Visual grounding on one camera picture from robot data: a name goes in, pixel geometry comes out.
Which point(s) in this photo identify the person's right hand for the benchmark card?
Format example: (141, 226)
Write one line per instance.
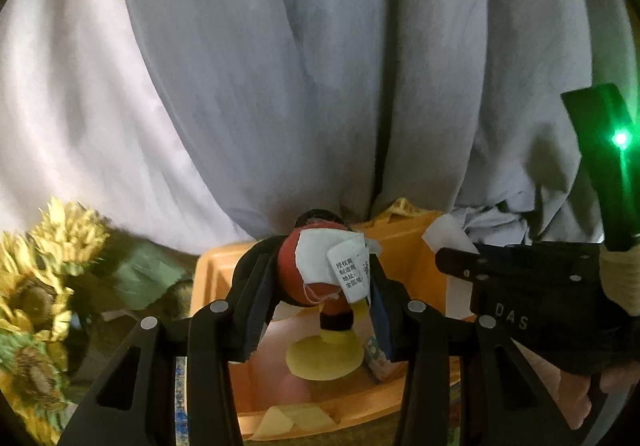
(565, 388)

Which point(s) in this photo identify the black and red mouse doll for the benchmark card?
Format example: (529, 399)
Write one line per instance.
(292, 271)

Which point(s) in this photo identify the white curtain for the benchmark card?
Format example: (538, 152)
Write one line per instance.
(65, 101)

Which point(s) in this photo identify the sunflower bouquet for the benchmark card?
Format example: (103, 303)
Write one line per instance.
(35, 286)

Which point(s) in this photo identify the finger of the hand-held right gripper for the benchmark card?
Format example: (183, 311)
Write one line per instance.
(460, 263)

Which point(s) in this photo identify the white paper napkin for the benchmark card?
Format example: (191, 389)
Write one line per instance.
(447, 233)

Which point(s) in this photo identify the grey curtain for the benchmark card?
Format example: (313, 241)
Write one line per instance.
(325, 76)

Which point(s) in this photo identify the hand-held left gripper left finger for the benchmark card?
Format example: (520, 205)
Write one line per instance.
(255, 313)

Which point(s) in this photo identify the blue tissue packet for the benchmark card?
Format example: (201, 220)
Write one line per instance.
(377, 361)

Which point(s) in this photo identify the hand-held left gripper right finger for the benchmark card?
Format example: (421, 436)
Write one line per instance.
(382, 326)

